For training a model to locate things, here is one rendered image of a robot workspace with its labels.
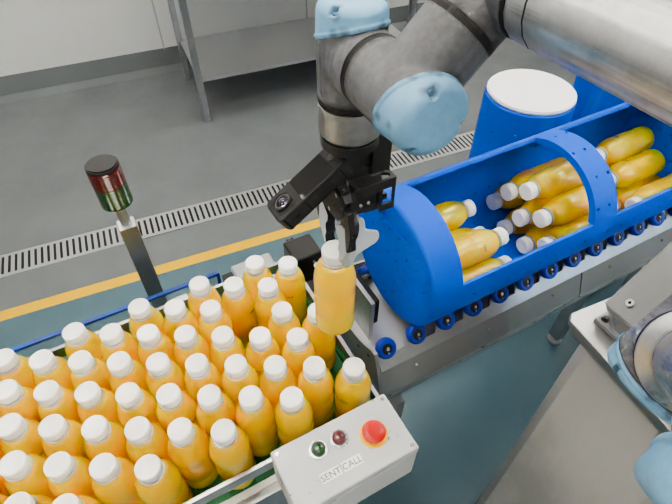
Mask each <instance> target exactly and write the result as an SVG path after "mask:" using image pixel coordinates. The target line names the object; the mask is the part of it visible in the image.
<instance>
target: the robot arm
mask: <svg viewBox="0 0 672 504"><path fill-rule="evenodd" d="M389 12H390V6H389V2H388V0H318V2H317V4H316V9H315V33H314V34H313V37H314V39H315V48H316V74H317V99H318V129H319V133H320V143H321V146H322V148H323V149H322V150H321V151H320V152H319V153H318V154H317V155H316V156H315V157H314V158H313V159H312V160H311V161H310V162H309V163H308V164H307V165H306V166H305V167H304V168H303V169H302V170H301V171H299V172H298V173H297V174H296V175H295V176H294V177H293V178H292V179H291V180H290V181H289V182H288V183H287V184H286V185H285V186H284V187H283V188H282V189H281V190H280V191H279V192H278V193H276V194H275V195H274V196H273V197H272V198H271V199H270V200H269V201H268V202H267V206H268V209H269V210H270V212H271V213H272V215H273V216H274V217H275V219H276V220H277V222H279V223H280V224H281V225H282V226H284V227H285V228H286V229H289V230H292V229H294V228H295V227H296V226H297V225H298V224H299V223H300V222H301V221H302V220H303V219H304V218H305V217H306V216H307V215H309V214H310V213H311V212H312V211H313V210H314V209H315V208H316V207H317V212H318V216H319V221H320V225H321V229H322V233H323V237H324V241H325V242H327V241H330V240H335V234H334V231H335V229H336V233H337V236H338V241H339V245H338V250H339V258H338V259H339V261H340V262H341V263H342V265H343V266H344V267H345V268H348V267H350V266H351V265H352V264H353V262H354V259H355V257H356V255H357V254H359V253H360V252H362V251H363V250H365V249H366V248H368V247H370V246H371V245H373V244H374V243H376V242H377V240H378V238H379V232H378V231H377V230H371V229H366V228H365V221H364V219H363V218H362V217H359V216H356V215H358V214H361V213H363V212H364V213H367V212H370V211H372V210H375V209H378V211H379V212H381V211H383V210H386V209H389V208H391V207H394V197H395V188H396V178H397V176H396V175H395V174H394V173H393V172H392V171H391V170H390V159H391V148H392V143H393V144H394V145H395V146H397V147H398V148H399V149H400V150H401V151H403V152H406V153H408V154H411V155H416V156H422V155H428V154H431V153H434V152H436V151H438V150H440V149H442V148H443V147H445V146H446V145H447V144H449V143H450V142H451V141H452V140H453V139H454V138H455V137H456V135H457V134H458V133H459V131H460V130H461V123H462V121H463V120H465V119H466V117H467V114H468V109H469V100H468V96H467V93H466V91H465V89H464V88H463V87H464V86H465V84H466V83H467V82H468V81H469V80H470V79H471V78H472V76H473V75H474V74H475V73H476V72H477V71H478V69H479V68H480V67H481V66H482V65H483V64H484V63H485V61H486V60H487V59H488V58H489V57H490V56H491V54H492V53H493V52H494V51H495V50H496V49H497V48H498V46H499V45H500V44H501V43H502V42H503V41H504V40H505V39H506V37H507V38H509V39H511V40H513V41H515V42H517V43H519V44H521V45H522V46H524V47H526V48H528V49H530V50H532V51H533V52H535V53H537V54H539V55H541V56H543V57H544V58H546V59H548V60H550V61H552V62H554V63H555V64H557V65H559V66H561V67H563V68H564V69H566V70H568V71H570V72H572V73H574V74H575V75H577V76H579V77H581V78H583V79H585V80H586V81H588V82H590V83H592V84H594V85H596V86H597V87H599V88H601V89H603V90H605V91H607V92H608V93H610V94H612V95H614V96H616V97H617V98H619V99H621V100H623V101H625V102H627V103H628V104H630V105H632V106H634V107H636V108H638V109H639V110H641V111H643V112H645V113H647V114H649V115H650V116H652V117H654V118H656V119H658V120H659V121H661V122H663V123H665V124H667V125H669V126H670V127H672V0H426V2H425V3H424V4H423V5H422V7H421V8H420V9H419V10H418V12H417V13H416V14H415V15H414V17H413V18H412V19H411V20H410V22H409V23H408V24H407V26H406V27H405V28H404V29H403V31H402V32H401V33H400V34H399V36H398V37H397V38H396V37H394V36H393V35H392V34H390V33H389V25H391V20H390V19H389ZM381 175H385V176H386V175H389V176H390V177H387V178H385V179H382V177H381ZM389 187H392V192H391V200H390V201H387V202H384V203H382V200H384V199H387V193H386V192H385V191H384V189H387V188H389ZM335 227H336V228H335ZM607 358H608V362H609V364H610V366H611V368H612V370H613V371H614V372H616V373H617V377H618V378H619V379H620V381H621V382H622V383H623V384H624V385H625V387H626V388H627V389H628V390H629V391H630V392H631V393H632V394H633V395H634V396H635V397H636V398H637V399H638V400H639V401H640V402H641V403H642V404H643V405H644V406H645V407H646V408H647V409H649V410H650V411H651V412H652V413H653V414H655V415H656V416H657V417H659V418H660V419H662V420H663V421H665V422H667V423H670V424H671V432H665V433H662V434H659V435H658V436H657V437H655V438H654V439H653V440H652V441H651V443H650V448H649V449H648V450H647V451H646V452H644V453H643V454H642V455H641V456H640V457H639V458H638V459H637V461H636V463H635V466H634V473H635V477H636V479H637V481H638V483H639V485H640V486H641V488H642V489H643V491H644V492H645V493H646V495H647V496H648V497H649V498H650V500H651V501H652V502H653V503H654V504H672V294H671V295H670V296H669V297H667V298H666V299H665V300H664V301H663V302H661V303H660V304H659V305H658V306H657V307H655V308H654V309H653V310H652V311H651V312H650V313H648V314H647V315H646V316H645V317H644V318H642V319H641V320H640V321H639V322H638V323H636V324H635V325H634V326H633V327H632V328H631V329H629V330H628V331H625V332H623V333H622V334H620V335H619V336H618V338H617V340H616V342H614V343H613V344H612V345H611V346H610V347H609V349H608V352H607Z"/></svg>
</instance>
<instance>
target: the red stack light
mask: <svg viewBox="0 0 672 504"><path fill-rule="evenodd" d="M86 174H87V173H86ZM87 177H88V179H89V181H90V183H91V185H92V188H93V189H94V190H95V191H97V192H100V193H110V192H114V191H116V190H118V189H120V188H121V187H122V186H123V185H124V184H125V182H126V178H125V175H124V173H123V170H122V168H121V165H120V163H119V165H118V167H117V168H116V170H115V171H113V172H112V173H110V174H108V175H104V176H92V175H89V174H87Z"/></svg>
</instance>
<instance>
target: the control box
mask: <svg viewBox="0 0 672 504"><path fill-rule="evenodd" d="M369 420H377V421H380V422H381V423H382V424H383V425H384V427H385V429H386V435H385V438H384V439H383V441H381V442H380V443H377V444H372V443H369V442H367V441H366V440H365V439H364V437H363V435H362V428H363V425H364V424H365V423H366V422H367V421H369ZM337 430H341V431H343V432H344V433H345V434H346V442H345V443H344V444H343V445H335V444H334V443H333V441H332V435H333V433H334V432H335V431H337ZM316 441H321V442H323V443H324V444H325V447H326V451H325V453H324V455H322V456H320V457H316V456H314V455H313V454H312V452H311V446H312V444H313V443H314V442H316ZM418 448H419V447H418V445H417V443H416V442H415V440H414V439H413V437H412V436H411V434H410V433H409V431H408V430H407V428H406V427H405V425H404V424H403V422H402V421H401V419H400V417H399V416H398V414H397V413H396V411H395V410H394V408H393V407H392V405H391V404H390V402H389V401H388V399H387V398H386V396H385V395H384V394H382V395H380V396H378V397H376V398H374V399H372V400H370V401H369V402H367V403H365V404H363V405H361V406H359V407H357V408H355V409H353V410H351V411H349V412H347V413H345V414H343V415H341V416H340V417H338V418H336V419H334V420H332V421H330V422H328V423H326V424H324V425H322V426H320V427H318V428H316V429H314V430H312V431H311V432H309V433H307V434H305V435H303V436H301V437H299V438H297V439H295V440H293V441H291V442H289V443H287V444H285V445H283V446H282V447H280V448H278V449H276V450H274V451H272V452H271V453H270V454H271V458H272V462H273V466H274V470H275V474H276V478H277V480H278V482H279V485H280V487H281V489H282V491H283V494H284V496H285V498H286V500H287V503H288V504H357V503H358V502H360V501H362V500H363V499H365V498H367V497H369V496H370V495H372V494H374V493H375V492H377V491H379V490H380V489H382V488H384V487H386V486H387V485H389V484H391V483H392V482H394V481H396V480H397V479H399V478H401V477H402V476H404V475H406V474H408V473H409V472H411V470H412V467H413V464H414V460H415V457H416V453H417V451H418ZM357 456H358V458H359V460H360V461H361V460H363V461H361V462H359V460H358V458H357ZM353 458H354V460H355V462H356V463H357V462H359V463H357V464H355V462H354V460H353ZM349 460H350V461H351V462H353V463H354V464H355V465H354V464H351V462H350V464H351V465H349ZM344 463H346V464H344ZM343 464H344V468H345V469H344V468H343ZM338 466H339V467H338ZM350 466H351V467H350ZM337 467H338V470H339V472H340V473H339V472H338V470H337V469H335V468H337ZM348 467H349V468H348ZM346 468H348V469H346ZM333 469H334V471H335V473H336V475H334V474H335V473H334V471H333ZM328 472H331V473H334V474H331V473H330V474H331V476H332V478H331V476H330V474H329V473H328ZM326 473H327V474H326ZM324 474H326V476H328V475H329V476H328V477H327V479H329V478H330V479H329V480H327V479H326V477H325V475H324ZM322 475H323V476H322ZM321 476H322V477H321ZM321 478H324V479H325V480H326V481H325V480H324V479H321ZM322 481H325V482H322Z"/></svg>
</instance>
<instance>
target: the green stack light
mask: <svg viewBox="0 0 672 504"><path fill-rule="evenodd" d="M93 190H94V189H93ZM94 192H95V194H96V196H97V199H98V201H99V203H100V205H101V207H102V209H103V210H105V211H108V212H118V211H122V210H124V209H126V208H127V207H129V206H130V205H131V203H132V202H133V196H132V193H131V191H130V188H129V186H128V183H127V180H126V182H125V184H124V185H123V186H122V187H121V188H120V189H118V190H116V191H114V192H110V193H100V192H97V191H95V190H94Z"/></svg>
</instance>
